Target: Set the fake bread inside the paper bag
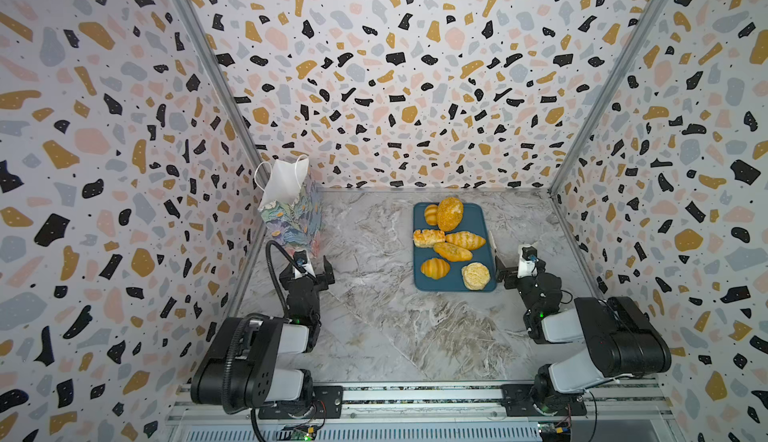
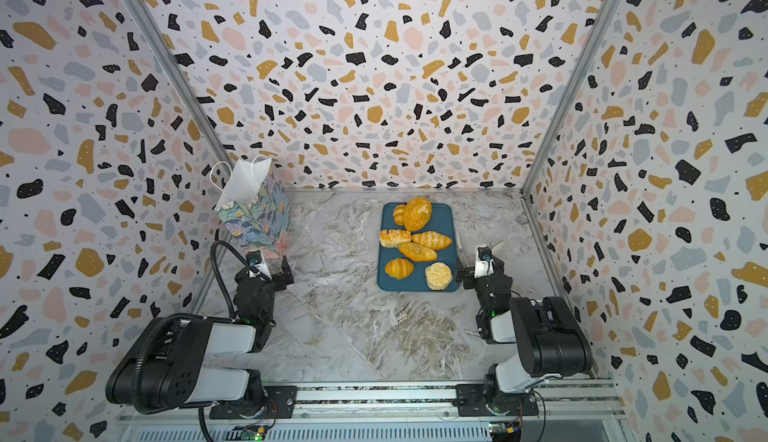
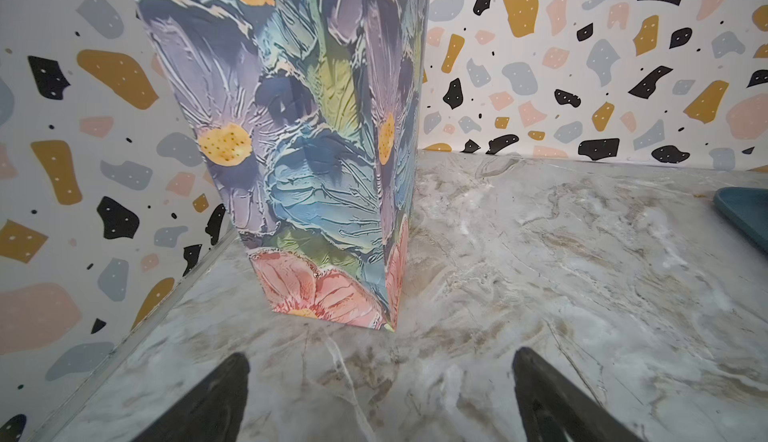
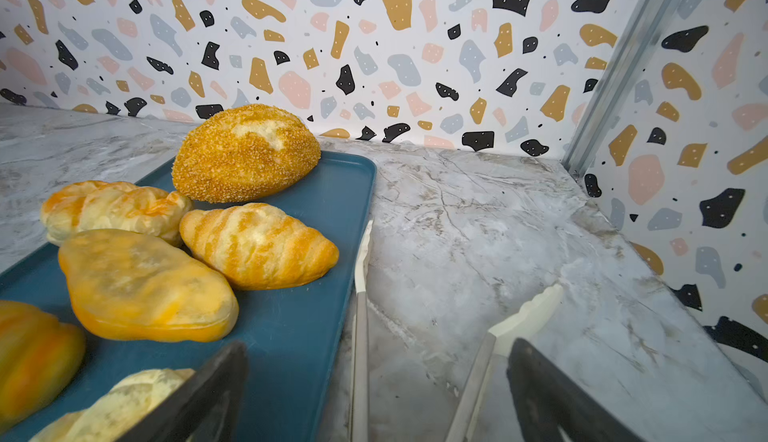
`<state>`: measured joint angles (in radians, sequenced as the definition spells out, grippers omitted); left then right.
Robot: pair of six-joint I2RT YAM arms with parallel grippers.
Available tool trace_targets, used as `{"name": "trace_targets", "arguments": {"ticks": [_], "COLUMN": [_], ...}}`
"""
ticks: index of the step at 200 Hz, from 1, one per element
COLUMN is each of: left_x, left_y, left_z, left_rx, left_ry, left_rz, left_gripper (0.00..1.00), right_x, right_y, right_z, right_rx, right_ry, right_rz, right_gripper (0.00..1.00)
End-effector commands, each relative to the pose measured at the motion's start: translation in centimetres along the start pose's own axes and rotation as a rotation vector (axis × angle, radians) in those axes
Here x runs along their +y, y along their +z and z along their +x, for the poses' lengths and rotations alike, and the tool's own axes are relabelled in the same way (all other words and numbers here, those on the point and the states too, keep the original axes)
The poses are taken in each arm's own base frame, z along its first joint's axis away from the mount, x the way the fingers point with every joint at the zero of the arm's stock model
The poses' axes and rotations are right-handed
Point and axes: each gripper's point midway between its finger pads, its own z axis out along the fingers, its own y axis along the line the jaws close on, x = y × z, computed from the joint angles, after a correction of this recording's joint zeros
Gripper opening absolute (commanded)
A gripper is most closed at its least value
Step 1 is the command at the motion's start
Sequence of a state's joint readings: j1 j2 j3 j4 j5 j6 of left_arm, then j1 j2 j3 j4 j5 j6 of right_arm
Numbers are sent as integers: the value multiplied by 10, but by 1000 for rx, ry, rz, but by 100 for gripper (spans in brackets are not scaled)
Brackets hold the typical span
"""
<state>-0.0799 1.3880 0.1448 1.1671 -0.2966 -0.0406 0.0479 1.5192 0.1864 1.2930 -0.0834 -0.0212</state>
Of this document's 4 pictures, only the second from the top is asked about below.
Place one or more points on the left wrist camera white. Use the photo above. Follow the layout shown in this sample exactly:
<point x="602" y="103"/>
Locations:
<point x="257" y="265"/>

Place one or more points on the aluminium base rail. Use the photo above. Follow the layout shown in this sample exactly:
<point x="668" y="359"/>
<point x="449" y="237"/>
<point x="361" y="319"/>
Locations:
<point x="558" y="410"/>

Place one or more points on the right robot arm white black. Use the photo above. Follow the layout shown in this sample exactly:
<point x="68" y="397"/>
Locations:
<point x="549" y="345"/>

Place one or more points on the striped croissant bread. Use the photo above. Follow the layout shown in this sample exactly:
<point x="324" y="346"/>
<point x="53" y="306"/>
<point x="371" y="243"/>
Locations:
<point x="432" y="240"/>

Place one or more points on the metal tongs cream tips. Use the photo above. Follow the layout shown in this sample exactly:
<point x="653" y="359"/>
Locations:
<point x="461" y="255"/>

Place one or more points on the large sugared oval bread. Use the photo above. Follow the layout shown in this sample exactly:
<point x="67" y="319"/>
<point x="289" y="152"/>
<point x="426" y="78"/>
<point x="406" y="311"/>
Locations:
<point x="417" y="214"/>

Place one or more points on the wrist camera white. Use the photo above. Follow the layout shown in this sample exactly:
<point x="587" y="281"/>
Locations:
<point x="257" y="265"/>
<point x="483" y="262"/>

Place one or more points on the glossy orange oval bread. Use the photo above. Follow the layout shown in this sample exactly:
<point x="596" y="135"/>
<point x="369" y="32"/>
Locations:
<point x="418" y="253"/>

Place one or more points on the twisted glazed pastry bread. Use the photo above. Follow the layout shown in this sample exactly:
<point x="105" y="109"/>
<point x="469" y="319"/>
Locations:
<point x="392" y="238"/>

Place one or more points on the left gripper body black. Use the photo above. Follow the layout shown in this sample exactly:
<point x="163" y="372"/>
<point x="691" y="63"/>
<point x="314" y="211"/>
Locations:
<point x="279" y="274"/>

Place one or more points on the pale crackled round bread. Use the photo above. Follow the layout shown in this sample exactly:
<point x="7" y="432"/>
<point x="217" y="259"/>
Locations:
<point x="438" y="276"/>

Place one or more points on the floral paper bag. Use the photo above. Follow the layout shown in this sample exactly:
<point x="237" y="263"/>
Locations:
<point x="252" y="205"/>

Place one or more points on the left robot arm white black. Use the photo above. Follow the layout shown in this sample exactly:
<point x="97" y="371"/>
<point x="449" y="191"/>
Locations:
<point x="166" y="367"/>

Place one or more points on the small striped bun top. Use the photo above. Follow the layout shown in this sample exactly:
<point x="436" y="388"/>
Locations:
<point x="399" y="214"/>

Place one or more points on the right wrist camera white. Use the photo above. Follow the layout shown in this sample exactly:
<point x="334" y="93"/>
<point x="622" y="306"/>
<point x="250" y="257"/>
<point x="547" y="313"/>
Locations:
<point x="483" y="262"/>

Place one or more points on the teal rectangular tray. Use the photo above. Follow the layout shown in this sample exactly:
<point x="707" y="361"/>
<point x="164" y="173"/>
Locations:
<point x="441" y="221"/>

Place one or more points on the round striped orange bun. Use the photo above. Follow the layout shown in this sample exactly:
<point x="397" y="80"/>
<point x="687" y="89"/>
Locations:
<point x="399" y="268"/>

